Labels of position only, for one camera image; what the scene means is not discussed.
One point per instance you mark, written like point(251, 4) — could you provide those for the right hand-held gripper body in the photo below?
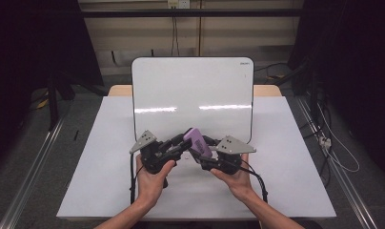
point(233, 148)

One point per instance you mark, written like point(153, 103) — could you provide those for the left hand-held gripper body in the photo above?
point(149, 149)

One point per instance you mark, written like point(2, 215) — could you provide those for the purple whiteboard eraser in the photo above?
point(197, 141)

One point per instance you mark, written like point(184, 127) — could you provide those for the white whiteboard with black rim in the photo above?
point(190, 89)

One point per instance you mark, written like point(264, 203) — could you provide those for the person's right hand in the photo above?
point(238, 183)

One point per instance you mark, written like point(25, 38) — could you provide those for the person's left hand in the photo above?
point(151, 187)

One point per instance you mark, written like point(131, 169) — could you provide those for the white table cover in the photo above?
point(286, 159)

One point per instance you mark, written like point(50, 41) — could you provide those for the wooden table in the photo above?
point(265, 90)

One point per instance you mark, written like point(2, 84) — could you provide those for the black metal stand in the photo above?
point(54, 95)
point(303, 76)

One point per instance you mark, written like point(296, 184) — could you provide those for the black horizontal bar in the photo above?
point(149, 13)

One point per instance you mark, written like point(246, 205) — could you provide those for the black curtain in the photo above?
point(359, 63)
point(25, 47)

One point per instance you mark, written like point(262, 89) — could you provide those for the metal floor rail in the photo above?
point(31, 175)
point(340, 178)

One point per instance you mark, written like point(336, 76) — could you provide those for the white wall outlet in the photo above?
point(178, 4)

